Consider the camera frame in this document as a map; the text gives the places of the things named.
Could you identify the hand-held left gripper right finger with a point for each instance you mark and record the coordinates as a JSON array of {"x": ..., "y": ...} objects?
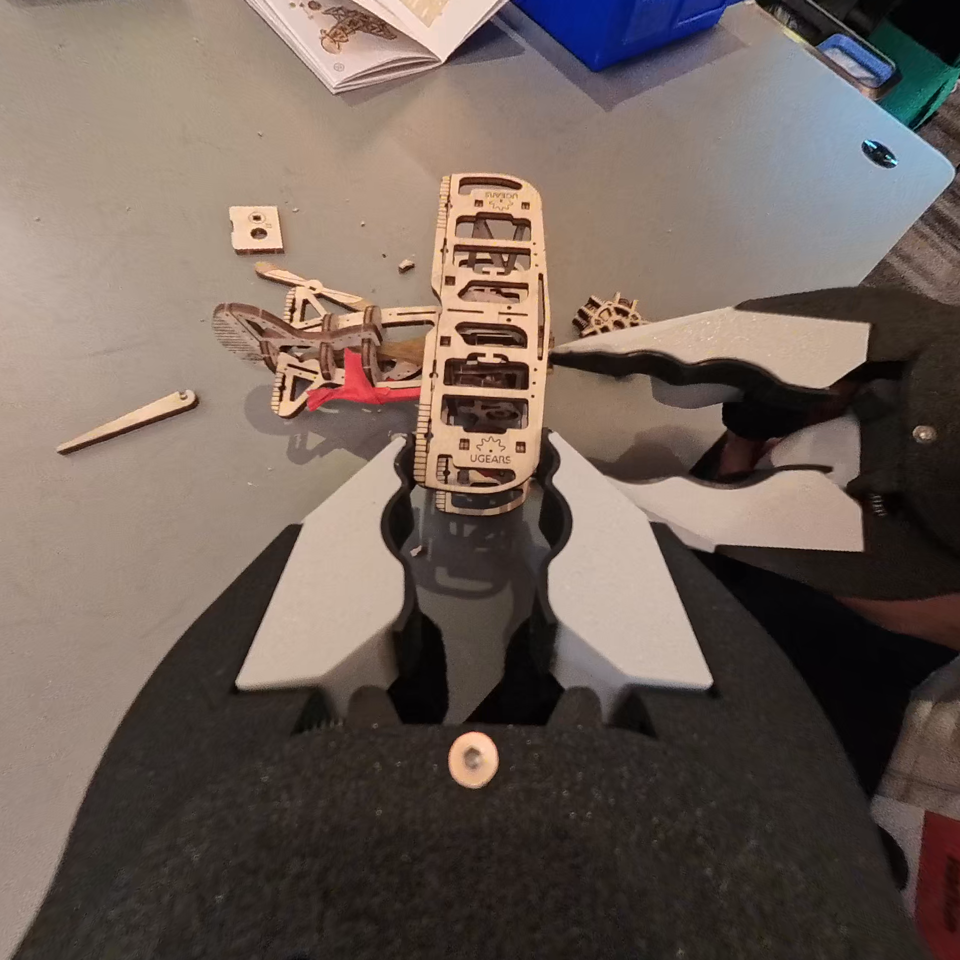
[{"x": 630, "y": 600}]

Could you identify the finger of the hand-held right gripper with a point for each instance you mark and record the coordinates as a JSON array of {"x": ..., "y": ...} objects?
[
  {"x": 780, "y": 514},
  {"x": 750, "y": 341}
]

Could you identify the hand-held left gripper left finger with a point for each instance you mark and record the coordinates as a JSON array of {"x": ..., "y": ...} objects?
[{"x": 315, "y": 600}]

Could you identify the wooden radial engine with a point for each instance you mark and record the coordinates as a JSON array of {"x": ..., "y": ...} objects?
[{"x": 607, "y": 319}]

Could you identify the wooden biplane model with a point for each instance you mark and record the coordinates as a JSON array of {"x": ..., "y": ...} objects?
[{"x": 491, "y": 196}]

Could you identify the person's right forearm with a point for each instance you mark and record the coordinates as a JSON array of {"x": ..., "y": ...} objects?
[{"x": 915, "y": 622}]

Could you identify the grey desk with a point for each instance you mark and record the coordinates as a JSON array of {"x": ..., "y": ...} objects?
[{"x": 150, "y": 600}]

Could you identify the person's right hand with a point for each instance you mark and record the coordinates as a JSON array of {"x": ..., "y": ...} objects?
[{"x": 739, "y": 456}]

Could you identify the person's dark jeans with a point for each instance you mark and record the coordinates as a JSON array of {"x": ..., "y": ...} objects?
[{"x": 825, "y": 675}]

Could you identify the red ribbon strip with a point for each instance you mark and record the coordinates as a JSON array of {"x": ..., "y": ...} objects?
[{"x": 345, "y": 394}]

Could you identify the pointed wooden stick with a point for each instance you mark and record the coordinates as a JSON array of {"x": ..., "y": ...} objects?
[{"x": 127, "y": 424}]

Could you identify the green plastic bin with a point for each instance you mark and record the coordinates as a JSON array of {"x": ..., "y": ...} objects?
[{"x": 930, "y": 82}]

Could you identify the tapered wooden stick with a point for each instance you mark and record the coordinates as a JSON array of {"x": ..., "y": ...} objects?
[{"x": 281, "y": 274}]

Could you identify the blue plastic bin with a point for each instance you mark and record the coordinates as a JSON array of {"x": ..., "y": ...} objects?
[{"x": 615, "y": 30}]

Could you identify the square wooden piece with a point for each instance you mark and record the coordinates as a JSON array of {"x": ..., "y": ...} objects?
[{"x": 241, "y": 240}]

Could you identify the instruction booklet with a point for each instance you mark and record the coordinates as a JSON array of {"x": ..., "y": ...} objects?
[{"x": 360, "y": 60}]

